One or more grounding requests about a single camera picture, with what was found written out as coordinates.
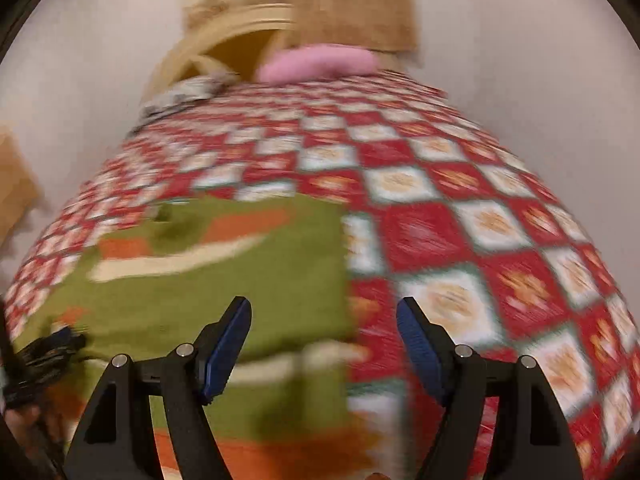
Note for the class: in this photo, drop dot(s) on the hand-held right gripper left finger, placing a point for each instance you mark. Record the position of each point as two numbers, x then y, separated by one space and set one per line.
227 350

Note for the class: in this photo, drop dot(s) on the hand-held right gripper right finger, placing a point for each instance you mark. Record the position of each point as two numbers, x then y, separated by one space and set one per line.
422 350

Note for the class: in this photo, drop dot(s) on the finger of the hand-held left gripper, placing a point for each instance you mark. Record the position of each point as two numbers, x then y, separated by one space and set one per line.
55 345

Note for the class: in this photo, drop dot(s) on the green and orange garment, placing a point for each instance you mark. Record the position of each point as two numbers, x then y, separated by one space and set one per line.
200 285

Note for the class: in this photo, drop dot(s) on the red checkered bed blanket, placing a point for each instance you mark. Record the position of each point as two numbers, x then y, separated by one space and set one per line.
450 200

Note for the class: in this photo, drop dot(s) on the brown cardboard box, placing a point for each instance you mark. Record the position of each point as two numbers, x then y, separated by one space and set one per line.
15 190

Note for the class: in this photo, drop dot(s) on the grey patterned pillow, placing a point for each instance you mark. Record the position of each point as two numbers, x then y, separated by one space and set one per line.
185 92

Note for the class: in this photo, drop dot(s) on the pink pillow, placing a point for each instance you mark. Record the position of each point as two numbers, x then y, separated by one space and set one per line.
320 62

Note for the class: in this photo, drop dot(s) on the cream wooden headboard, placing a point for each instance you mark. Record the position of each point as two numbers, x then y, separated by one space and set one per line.
200 42

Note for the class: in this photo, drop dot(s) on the beige patterned curtain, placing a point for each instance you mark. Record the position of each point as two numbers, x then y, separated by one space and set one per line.
345 10

